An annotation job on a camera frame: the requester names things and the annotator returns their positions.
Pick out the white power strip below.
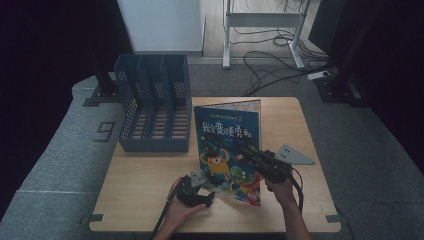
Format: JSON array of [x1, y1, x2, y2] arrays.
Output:
[[306, 70, 332, 81]]

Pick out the black stand with base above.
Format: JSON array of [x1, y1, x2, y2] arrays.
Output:
[[314, 0, 368, 108], [81, 61, 122, 108]]

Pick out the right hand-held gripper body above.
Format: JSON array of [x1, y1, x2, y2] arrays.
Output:
[[254, 143, 316, 185]]

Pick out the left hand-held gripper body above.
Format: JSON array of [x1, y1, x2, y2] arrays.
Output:
[[175, 170, 207, 208]]

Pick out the blue plastic file rack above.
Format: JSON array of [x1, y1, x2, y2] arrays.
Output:
[[113, 53, 193, 154]]

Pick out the hand-held gripper cable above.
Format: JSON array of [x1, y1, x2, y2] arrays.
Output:
[[287, 167, 305, 215], [149, 177, 183, 240]]

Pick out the white metal desk frame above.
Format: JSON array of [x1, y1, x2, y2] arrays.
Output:
[[222, 0, 311, 70]]

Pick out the blue cartoon picture book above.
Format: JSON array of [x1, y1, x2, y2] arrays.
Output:
[[193, 98, 262, 207]]

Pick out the left hand-held gripper cable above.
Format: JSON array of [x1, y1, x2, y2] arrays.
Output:
[[149, 177, 183, 240]]

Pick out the black floor cables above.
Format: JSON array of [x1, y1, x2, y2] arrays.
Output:
[[229, 0, 335, 98]]

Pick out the white panel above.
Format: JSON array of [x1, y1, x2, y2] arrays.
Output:
[[116, 0, 207, 54]]

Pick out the right hand-held gripper cable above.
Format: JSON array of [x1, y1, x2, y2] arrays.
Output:
[[287, 167, 305, 215]]

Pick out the person's left hand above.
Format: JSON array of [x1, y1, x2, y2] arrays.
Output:
[[164, 176, 208, 232]]

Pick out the person's right hand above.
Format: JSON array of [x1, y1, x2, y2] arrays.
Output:
[[264, 177, 297, 208]]

